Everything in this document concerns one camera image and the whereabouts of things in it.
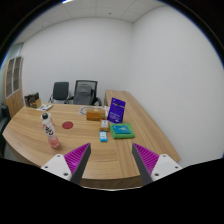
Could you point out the black office chair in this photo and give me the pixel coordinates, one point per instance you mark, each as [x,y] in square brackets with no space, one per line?
[60,92]

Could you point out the small blue white box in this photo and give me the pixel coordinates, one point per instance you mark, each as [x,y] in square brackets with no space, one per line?
[103,136]

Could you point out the grey mesh office chair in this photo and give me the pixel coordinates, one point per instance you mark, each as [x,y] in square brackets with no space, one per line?
[85,93]

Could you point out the wooden cabinet glass doors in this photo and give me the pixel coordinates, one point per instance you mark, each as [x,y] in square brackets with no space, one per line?
[12,85]

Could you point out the clear bottle pink drink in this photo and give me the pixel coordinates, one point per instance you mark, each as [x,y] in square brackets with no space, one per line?
[49,130]

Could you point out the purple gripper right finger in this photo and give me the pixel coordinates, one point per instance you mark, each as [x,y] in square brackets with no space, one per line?
[152,166]

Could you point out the blue box on cloth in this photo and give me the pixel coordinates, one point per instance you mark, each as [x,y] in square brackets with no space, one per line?
[123,129]

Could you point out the green white booklet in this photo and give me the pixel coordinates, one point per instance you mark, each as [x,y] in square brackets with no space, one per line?
[44,107]

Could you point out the round grey coaster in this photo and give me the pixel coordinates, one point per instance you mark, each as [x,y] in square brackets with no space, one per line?
[85,109]

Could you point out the brown box of items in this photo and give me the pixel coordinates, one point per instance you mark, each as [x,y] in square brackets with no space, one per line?
[32,100]

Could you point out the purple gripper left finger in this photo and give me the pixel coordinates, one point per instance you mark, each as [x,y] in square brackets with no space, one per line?
[70,166]

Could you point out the red round coaster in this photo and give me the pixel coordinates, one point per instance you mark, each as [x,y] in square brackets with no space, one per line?
[67,125]

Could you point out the brown tissue box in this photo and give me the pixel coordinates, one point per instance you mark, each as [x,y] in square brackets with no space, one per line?
[95,114]

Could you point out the purple standing card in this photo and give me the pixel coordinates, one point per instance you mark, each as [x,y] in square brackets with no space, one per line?
[116,111]

